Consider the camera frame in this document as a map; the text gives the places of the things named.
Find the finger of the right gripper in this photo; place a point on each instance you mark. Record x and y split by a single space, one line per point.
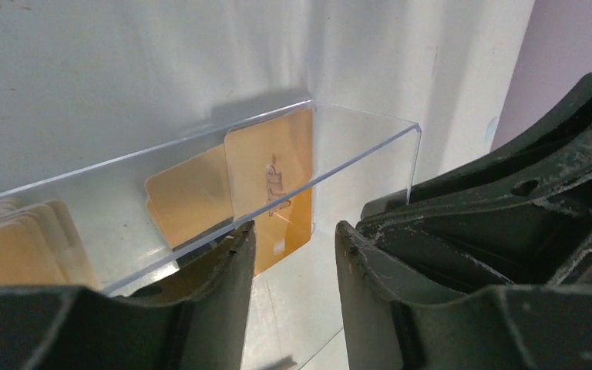
525 220
568 118

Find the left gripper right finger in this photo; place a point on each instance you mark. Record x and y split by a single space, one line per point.
396 318

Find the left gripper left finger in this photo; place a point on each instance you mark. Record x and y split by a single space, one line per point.
193 319

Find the clear plastic card box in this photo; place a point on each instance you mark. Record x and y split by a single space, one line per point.
120 225

